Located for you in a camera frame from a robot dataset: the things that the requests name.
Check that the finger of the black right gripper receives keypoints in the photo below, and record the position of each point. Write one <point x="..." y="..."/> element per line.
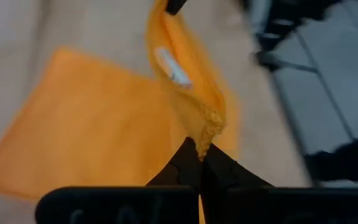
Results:
<point x="175" y="4"/>

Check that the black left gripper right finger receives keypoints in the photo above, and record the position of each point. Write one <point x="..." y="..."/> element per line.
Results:
<point x="228" y="180"/>

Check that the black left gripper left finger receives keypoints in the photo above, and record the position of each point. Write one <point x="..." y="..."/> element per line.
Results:
<point x="179" y="174"/>

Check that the orange microfiber towel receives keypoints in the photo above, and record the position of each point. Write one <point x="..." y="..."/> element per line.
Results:
<point x="89" y="124"/>

